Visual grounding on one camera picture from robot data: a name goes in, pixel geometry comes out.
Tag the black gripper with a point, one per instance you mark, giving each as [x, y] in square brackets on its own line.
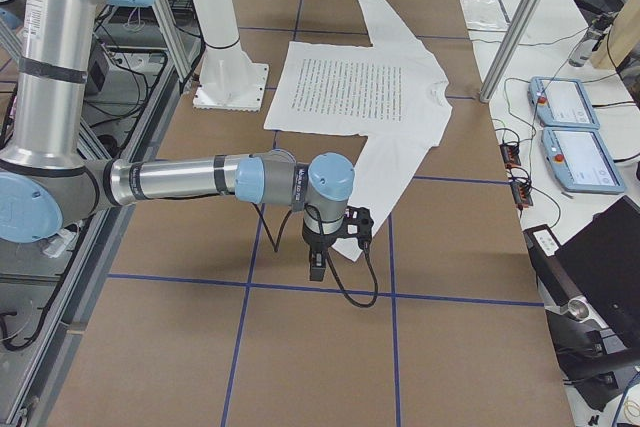
[316, 241]

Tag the white printed t-shirt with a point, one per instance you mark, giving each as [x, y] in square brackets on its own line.
[391, 92]

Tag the orange circuit board near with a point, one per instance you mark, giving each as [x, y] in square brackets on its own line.
[522, 194]

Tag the orange circuit board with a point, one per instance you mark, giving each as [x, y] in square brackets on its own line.
[510, 155]
[522, 194]

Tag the orange circuit board far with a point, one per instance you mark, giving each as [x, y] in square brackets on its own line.
[510, 155]

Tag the lower blue teach pendant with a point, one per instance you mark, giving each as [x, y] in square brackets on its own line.
[580, 161]

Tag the blue teach pendant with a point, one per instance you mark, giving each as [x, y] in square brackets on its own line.
[580, 161]
[562, 102]

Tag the upper blue teach pendant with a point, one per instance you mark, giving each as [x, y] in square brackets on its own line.
[562, 102]

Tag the clear plastic sheet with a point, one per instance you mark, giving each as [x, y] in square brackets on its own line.
[485, 15]

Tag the water bottle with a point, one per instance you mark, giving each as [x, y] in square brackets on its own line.
[593, 35]

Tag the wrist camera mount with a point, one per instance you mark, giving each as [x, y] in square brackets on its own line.
[358, 225]

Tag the white camera pole with base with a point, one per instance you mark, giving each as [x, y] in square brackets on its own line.
[228, 79]

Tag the aluminium frame post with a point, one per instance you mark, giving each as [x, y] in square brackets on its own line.
[523, 15]

